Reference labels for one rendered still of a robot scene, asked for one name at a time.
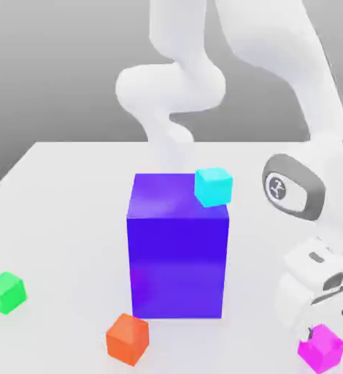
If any small green cube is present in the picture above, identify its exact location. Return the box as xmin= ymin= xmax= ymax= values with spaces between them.
xmin=0 ymin=270 xmax=27 ymax=316

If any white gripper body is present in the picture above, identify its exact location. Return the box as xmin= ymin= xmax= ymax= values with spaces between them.
xmin=279 ymin=270 xmax=343 ymax=343

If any small magenta cube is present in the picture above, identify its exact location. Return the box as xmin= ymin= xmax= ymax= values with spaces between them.
xmin=297 ymin=323 xmax=343 ymax=374

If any small orange cube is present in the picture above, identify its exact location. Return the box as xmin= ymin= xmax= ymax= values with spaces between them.
xmin=105 ymin=313 xmax=150 ymax=367

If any large purple box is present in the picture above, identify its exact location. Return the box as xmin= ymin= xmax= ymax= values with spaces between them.
xmin=126 ymin=172 xmax=230 ymax=320

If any small cyan cube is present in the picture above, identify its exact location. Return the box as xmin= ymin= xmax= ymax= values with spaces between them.
xmin=193 ymin=167 xmax=234 ymax=208

